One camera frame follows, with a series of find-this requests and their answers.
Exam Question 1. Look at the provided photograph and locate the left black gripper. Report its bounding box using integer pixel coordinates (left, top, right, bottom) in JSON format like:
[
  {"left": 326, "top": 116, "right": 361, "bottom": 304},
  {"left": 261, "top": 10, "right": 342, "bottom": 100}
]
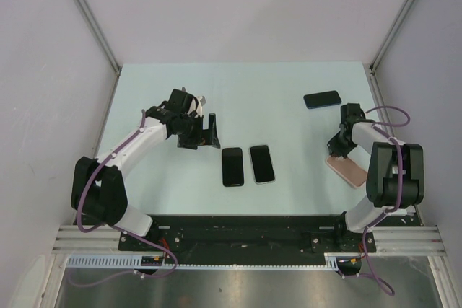
[{"left": 178, "top": 113, "right": 219, "bottom": 150}]

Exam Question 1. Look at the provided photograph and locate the pink phone case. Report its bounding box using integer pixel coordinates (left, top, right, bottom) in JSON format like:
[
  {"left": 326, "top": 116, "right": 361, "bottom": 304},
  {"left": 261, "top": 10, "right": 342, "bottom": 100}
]
[{"left": 326, "top": 156, "right": 367, "bottom": 188}]

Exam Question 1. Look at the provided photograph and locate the black phone case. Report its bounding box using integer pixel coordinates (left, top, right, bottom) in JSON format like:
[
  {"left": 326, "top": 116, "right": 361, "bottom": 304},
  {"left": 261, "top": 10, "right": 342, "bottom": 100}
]
[{"left": 222, "top": 147, "right": 245, "bottom": 188}]

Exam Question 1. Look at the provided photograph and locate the dark blue phone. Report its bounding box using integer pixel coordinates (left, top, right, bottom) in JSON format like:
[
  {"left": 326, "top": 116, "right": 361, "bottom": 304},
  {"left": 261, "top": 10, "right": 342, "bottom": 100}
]
[{"left": 303, "top": 90, "right": 342, "bottom": 110}]

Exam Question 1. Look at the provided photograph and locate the black teal phone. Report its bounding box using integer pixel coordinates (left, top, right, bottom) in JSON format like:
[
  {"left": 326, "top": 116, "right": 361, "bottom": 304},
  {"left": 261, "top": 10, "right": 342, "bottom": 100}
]
[{"left": 249, "top": 144, "right": 276, "bottom": 184}]

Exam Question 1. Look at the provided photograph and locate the clear phone case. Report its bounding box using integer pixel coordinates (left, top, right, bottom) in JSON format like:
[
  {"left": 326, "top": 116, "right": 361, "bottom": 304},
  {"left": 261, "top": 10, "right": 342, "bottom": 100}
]
[{"left": 249, "top": 144, "right": 277, "bottom": 185}]

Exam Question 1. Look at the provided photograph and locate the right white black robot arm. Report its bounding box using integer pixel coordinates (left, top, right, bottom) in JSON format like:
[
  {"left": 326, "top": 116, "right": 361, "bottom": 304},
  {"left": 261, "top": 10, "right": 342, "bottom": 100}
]
[{"left": 326, "top": 103, "right": 425, "bottom": 251}]

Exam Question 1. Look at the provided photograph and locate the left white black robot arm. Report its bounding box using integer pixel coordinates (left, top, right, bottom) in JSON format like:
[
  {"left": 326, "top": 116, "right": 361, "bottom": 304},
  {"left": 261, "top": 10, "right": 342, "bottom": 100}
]
[{"left": 71, "top": 89, "right": 220, "bottom": 250}]

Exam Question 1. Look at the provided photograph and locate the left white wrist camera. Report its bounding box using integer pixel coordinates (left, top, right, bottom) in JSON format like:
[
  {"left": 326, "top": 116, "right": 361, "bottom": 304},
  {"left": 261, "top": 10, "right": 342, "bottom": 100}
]
[{"left": 196, "top": 96, "right": 206, "bottom": 110}]

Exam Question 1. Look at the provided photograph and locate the right aluminium frame post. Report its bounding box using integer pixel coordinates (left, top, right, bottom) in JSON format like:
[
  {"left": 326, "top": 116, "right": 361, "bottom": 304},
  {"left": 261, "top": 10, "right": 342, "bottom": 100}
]
[{"left": 369, "top": 0, "right": 417, "bottom": 74}]

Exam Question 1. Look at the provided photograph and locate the aluminium frame post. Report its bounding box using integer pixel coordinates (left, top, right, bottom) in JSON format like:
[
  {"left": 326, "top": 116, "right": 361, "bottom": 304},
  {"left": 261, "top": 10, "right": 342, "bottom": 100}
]
[
  {"left": 73, "top": 0, "right": 121, "bottom": 76},
  {"left": 369, "top": 0, "right": 417, "bottom": 74}
]

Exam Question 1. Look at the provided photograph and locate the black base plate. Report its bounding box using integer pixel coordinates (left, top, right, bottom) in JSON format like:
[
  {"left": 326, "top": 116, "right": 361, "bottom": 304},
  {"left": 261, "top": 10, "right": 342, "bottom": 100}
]
[{"left": 74, "top": 214, "right": 423, "bottom": 255}]

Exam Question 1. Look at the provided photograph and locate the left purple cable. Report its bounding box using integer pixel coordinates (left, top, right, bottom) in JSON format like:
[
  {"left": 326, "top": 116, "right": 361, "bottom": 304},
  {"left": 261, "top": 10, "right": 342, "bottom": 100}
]
[{"left": 68, "top": 109, "right": 178, "bottom": 289}]

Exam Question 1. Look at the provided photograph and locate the aluminium front rail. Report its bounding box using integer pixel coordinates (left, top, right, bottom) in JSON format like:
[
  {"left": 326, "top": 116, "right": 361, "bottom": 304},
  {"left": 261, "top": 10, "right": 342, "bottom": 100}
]
[{"left": 52, "top": 225, "right": 126, "bottom": 253}]

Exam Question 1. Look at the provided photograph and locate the white slotted cable duct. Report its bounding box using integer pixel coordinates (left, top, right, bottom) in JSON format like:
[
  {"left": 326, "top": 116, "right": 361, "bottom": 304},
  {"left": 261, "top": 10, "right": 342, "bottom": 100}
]
[{"left": 66, "top": 253, "right": 359, "bottom": 270}]

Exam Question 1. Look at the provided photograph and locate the left aluminium frame post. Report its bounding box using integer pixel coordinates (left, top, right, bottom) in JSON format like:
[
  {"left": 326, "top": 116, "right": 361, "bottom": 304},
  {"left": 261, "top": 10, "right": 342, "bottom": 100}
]
[{"left": 73, "top": 0, "right": 121, "bottom": 76}]

